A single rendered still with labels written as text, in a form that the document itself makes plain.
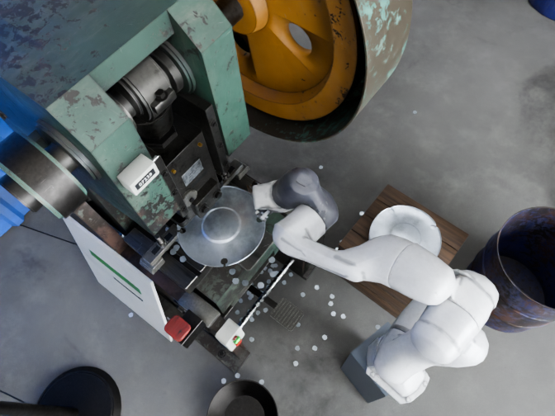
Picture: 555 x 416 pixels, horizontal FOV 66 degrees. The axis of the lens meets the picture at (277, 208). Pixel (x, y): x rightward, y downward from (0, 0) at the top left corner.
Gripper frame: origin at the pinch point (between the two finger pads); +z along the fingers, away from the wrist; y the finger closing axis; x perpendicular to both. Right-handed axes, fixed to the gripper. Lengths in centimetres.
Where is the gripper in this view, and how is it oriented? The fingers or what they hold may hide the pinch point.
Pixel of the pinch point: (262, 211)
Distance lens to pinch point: 138.0
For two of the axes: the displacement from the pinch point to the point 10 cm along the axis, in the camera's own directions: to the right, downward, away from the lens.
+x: -7.6, -6.5, -1.0
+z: -3.0, 2.1, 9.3
